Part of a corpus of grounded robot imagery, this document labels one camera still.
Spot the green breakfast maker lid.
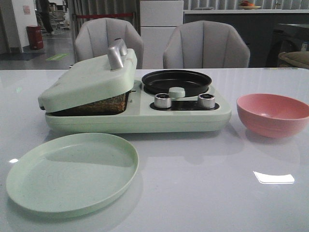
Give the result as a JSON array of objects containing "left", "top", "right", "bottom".
[{"left": 38, "top": 48, "right": 137, "bottom": 113}]

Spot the pink bowl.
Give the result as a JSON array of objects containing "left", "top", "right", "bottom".
[{"left": 237, "top": 93, "right": 309, "bottom": 138}]

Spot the green breakfast maker base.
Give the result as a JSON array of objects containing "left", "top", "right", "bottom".
[{"left": 45, "top": 72, "right": 231, "bottom": 134}]

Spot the left silver knob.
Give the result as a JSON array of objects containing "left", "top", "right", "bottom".
[{"left": 154, "top": 93, "right": 171, "bottom": 109}]

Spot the silver knob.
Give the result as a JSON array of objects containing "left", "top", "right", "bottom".
[
  {"left": 154, "top": 93, "right": 171, "bottom": 109},
  {"left": 197, "top": 93, "right": 215, "bottom": 109}
]

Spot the black round frying pan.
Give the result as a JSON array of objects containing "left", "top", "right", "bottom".
[{"left": 141, "top": 70, "right": 212, "bottom": 97}]

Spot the right silver knob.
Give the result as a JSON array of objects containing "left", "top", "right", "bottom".
[{"left": 197, "top": 93, "right": 215, "bottom": 109}]

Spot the right grey chair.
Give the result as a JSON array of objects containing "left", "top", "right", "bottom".
[{"left": 163, "top": 20, "right": 250, "bottom": 69}]

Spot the grey chair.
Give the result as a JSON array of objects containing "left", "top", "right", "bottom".
[
  {"left": 74, "top": 18, "right": 144, "bottom": 69},
  {"left": 163, "top": 20, "right": 250, "bottom": 69}
]

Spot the white refrigerator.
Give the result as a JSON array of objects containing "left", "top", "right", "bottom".
[{"left": 140, "top": 0, "right": 184, "bottom": 69}]

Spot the left grey chair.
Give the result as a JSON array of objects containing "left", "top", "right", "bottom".
[{"left": 74, "top": 18, "right": 144, "bottom": 69}]

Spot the green round plate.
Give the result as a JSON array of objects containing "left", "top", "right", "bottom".
[{"left": 6, "top": 133, "right": 139, "bottom": 218}]

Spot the red barrier belt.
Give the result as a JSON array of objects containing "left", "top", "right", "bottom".
[{"left": 74, "top": 12, "right": 135, "bottom": 19}]

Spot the dark kitchen counter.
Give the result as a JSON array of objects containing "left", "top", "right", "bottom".
[{"left": 183, "top": 9, "right": 309, "bottom": 68}]

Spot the fruit plate on counter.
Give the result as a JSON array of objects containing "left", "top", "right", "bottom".
[{"left": 239, "top": 0, "right": 261, "bottom": 10}]

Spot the red trash bin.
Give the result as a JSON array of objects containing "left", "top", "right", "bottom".
[{"left": 26, "top": 26, "right": 43, "bottom": 50}]

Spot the dark washing machine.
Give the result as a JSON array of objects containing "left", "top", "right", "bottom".
[{"left": 266, "top": 24, "right": 309, "bottom": 67}]

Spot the person in background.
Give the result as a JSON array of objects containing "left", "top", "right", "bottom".
[{"left": 37, "top": 0, "right": 54, "bottom": 35}]

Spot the beige cushion basket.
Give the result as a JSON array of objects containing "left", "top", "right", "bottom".
[{"left": 278, "top": 51, "right": 309, "bottom": 69}]

